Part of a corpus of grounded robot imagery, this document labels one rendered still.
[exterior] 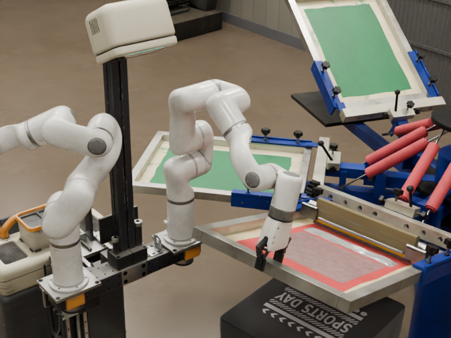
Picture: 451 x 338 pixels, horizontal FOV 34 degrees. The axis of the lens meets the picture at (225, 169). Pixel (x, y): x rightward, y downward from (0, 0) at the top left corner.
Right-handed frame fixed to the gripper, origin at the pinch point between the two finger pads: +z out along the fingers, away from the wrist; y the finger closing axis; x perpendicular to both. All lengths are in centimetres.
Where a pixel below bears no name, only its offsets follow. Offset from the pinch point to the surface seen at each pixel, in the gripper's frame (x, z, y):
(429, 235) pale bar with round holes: 16, -3, -80
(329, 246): -3.1, 2.9, -42.1
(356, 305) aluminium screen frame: 29.3, 0.2, -2.5
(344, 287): 19.1, 2.0, -14.1
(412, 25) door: -194, -64, -476
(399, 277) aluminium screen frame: 28.0, -1.5, -31.6
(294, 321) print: -0.7, 27.0, -27.4
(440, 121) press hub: -8, -39, -121
